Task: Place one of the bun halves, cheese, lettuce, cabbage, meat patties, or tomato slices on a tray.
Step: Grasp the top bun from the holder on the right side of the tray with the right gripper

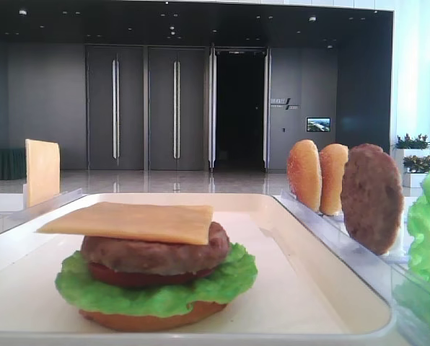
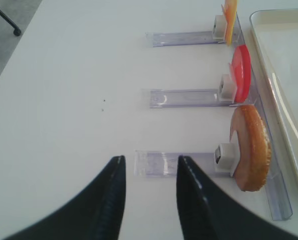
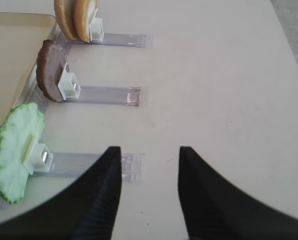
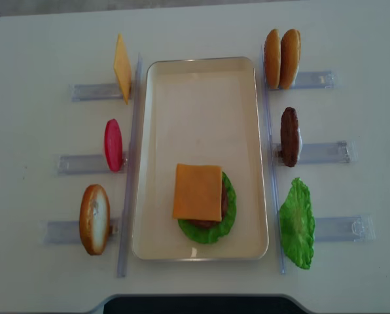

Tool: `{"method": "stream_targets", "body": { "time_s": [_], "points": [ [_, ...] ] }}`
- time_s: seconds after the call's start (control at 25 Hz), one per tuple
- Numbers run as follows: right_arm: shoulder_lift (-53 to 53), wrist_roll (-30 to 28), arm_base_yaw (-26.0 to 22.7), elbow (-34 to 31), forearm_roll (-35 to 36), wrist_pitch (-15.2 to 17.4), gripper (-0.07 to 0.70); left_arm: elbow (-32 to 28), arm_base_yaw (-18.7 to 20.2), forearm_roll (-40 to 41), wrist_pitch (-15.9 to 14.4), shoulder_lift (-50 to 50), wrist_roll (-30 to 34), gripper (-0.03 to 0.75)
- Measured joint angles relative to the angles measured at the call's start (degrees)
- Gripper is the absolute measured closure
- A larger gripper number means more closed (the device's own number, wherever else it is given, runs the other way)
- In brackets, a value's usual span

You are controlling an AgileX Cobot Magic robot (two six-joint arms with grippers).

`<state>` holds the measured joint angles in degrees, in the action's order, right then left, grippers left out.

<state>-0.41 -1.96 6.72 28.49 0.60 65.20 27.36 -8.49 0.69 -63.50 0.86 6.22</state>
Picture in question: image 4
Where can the clear holder under patty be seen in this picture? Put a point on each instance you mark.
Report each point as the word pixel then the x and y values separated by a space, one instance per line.
pixel 327 153

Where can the meat patty on tray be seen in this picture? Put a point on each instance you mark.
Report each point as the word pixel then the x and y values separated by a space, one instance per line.
pixel 207 224

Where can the clear holder under bread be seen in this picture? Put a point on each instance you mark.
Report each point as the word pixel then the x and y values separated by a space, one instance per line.
pixel 59 232

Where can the upright green lettuce leaf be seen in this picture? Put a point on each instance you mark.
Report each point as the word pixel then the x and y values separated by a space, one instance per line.
pixel 297 224

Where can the clear holder under cheese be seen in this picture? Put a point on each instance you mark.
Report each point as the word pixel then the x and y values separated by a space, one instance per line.
pixel 93 92

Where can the upright cheese slice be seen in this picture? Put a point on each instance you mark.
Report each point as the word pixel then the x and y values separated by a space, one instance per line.
pixel 122 68

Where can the upright bread bun left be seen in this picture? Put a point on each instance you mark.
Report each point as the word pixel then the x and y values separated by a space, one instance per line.
pixel 94 220

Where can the upright brown meat patty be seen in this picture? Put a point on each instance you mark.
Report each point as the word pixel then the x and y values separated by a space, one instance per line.
pixel 290 137

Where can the clear holder under buns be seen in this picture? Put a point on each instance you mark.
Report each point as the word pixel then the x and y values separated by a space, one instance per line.
pixel 315 80

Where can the upright red tomato slice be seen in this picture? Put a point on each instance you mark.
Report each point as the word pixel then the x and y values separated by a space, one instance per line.
pixel 113 145

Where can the clear holder under tomato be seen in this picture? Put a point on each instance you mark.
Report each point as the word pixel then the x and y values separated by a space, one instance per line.
pixel 82 164

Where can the clear holder under lettuce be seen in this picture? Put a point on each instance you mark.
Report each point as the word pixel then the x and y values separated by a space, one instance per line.
pixel 338 229

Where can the clear long rail right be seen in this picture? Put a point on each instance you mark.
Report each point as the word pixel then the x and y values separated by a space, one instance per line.
pixel 271 168

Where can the lettuce leaf on tray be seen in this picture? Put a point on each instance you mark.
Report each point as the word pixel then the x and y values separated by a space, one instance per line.
pixel 212 235

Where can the cream rectangular tray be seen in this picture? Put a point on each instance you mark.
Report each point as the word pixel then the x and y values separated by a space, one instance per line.
pixel 199 112

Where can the cheese slice on burger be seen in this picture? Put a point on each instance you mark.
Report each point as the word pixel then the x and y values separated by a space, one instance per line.
pixel 198 193

